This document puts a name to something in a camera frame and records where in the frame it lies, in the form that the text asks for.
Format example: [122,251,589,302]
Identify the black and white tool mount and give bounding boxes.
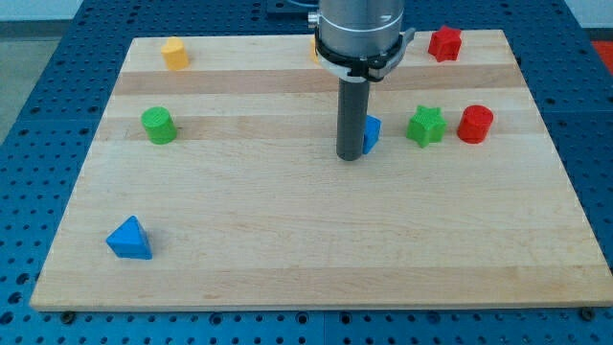
[314,28,416,82]

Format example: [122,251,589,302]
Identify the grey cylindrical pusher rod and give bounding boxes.
[336,80,370,161]

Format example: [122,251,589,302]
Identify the blue cube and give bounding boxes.
[362,115,382,154]

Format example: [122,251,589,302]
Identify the yellow block behind arm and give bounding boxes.
[309,36,319,64]

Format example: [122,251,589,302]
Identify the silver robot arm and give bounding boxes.
[308,0,416,161]

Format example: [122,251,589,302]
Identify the green star block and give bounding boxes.
[406,105,447,148]

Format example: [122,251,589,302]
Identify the red star block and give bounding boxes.
[427,25,463,62]

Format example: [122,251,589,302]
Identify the red cylinder block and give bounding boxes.
[457,104,494,144]

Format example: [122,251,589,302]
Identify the wooden board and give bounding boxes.
[31,30,612,311]

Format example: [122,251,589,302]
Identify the yellow cylinder block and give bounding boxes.
[161,36,190,71]

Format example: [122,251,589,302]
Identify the green cylinder block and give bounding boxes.
[141,106,177,145]

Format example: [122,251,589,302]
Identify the blue triangle block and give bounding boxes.
[105,216,152,260]

